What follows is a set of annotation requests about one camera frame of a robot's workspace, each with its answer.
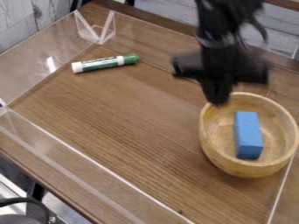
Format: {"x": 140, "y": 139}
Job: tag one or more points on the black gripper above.
{"x": 217, "y": 63}

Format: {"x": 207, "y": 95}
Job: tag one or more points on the blue rectangular block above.
{"x": 248, "y": 138}

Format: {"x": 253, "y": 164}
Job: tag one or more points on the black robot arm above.
{"x": 220, "y": 20}

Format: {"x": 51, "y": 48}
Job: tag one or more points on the brown wooden bowl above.
{"x": 279, "y": 131}

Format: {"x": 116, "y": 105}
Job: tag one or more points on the green and white marker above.
{"x": 116, "y": 61}

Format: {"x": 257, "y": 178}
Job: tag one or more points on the black table leg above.
{"x": 37, "y": 192}

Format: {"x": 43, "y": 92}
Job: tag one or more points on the clear acrylic tray wall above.
{"x": 108, "y": 137}

